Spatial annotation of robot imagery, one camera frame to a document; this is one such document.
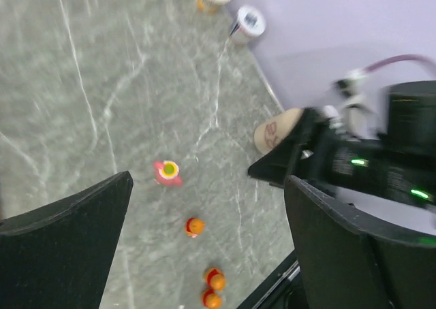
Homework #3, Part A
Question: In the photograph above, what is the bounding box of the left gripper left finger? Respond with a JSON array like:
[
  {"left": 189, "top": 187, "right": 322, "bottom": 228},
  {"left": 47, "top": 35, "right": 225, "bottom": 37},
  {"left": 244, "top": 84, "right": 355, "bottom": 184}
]
[{"left": 1, "top": 171, "right": 134, "bottom": 308}]

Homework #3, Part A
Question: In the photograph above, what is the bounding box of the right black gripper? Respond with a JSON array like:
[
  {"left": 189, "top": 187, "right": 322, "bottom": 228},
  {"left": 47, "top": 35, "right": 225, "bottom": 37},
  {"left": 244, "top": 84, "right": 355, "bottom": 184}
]
[{"left": 247, "top": 109, "right": 435, "bottom": 207}]

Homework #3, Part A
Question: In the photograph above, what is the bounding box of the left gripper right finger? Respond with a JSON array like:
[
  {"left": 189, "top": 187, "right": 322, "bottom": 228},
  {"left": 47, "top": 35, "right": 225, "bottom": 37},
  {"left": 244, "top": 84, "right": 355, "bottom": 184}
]
[{"left": 284, "top": 176, "right": 435, "bottom": 308}]

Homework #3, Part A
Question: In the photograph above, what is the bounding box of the pink pot toy green top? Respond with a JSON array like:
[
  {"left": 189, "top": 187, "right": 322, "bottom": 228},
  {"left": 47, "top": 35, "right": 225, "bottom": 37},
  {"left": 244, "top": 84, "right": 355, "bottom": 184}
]
[{"left": 153, "top": 161, "right": 183, "bottom": 186}]

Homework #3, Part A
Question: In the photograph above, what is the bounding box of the beige soap pump bottle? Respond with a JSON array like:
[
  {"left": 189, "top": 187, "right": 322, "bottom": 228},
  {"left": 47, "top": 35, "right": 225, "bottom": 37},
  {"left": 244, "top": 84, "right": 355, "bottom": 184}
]
[{"left": 253, "top": 108, "right": 304, "bottom": 155}]

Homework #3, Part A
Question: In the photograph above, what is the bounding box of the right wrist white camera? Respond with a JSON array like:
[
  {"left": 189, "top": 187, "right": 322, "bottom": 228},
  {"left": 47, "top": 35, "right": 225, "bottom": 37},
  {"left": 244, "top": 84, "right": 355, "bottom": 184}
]
[{"left": 333, "top": 69, "right": 374, "bottom": 136}]

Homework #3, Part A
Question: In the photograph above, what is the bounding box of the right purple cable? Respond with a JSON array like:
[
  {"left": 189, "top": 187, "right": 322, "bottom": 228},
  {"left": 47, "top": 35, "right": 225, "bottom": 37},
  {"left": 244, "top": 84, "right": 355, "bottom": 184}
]
[{"left": 364, "top": 53, "right": 436, "bottom": 75}]

